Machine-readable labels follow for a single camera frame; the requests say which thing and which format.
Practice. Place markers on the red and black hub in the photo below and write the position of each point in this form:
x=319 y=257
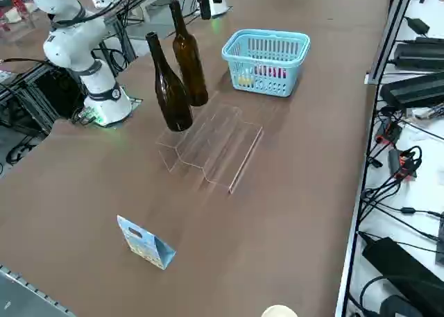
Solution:
x=389 y=131

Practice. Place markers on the clear acrylic stepped shelf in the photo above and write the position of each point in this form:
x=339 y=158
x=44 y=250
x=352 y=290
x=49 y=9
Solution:
x=222 y=147

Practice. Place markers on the grey aluminium rail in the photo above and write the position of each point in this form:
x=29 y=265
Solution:
x=14 y=296

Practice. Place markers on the light blue plastic basket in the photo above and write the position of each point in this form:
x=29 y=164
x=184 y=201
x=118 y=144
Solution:
x=293 y=77

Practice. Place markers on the large black power adapter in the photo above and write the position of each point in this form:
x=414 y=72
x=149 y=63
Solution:
x=399 y=265

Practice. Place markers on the brown sloped-shoulder wine bottle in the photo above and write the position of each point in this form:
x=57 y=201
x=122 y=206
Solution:
x=175 y=105

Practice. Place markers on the aluminium profile post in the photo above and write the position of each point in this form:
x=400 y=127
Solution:
x=392 y=32

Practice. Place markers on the orange and black adapter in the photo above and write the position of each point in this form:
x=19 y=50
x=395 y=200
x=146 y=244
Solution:
x=404 y=164

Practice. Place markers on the small black power adapter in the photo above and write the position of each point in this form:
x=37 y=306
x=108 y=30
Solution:
x=418 y=25

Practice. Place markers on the blue printed paper bag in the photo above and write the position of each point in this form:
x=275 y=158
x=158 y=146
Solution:
x=142 y=242

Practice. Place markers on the yellow lemon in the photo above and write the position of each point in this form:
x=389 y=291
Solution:
x=244 y=80

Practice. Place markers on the black equipment rack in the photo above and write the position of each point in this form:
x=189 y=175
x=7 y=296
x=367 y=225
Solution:
x=52 y=88

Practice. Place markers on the red printed drink bottle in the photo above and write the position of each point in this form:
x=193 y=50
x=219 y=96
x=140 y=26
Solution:
x=268 y=72

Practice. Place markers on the brown high-shoulder wine bottle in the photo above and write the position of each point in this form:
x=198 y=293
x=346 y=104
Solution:
x=189 y=64

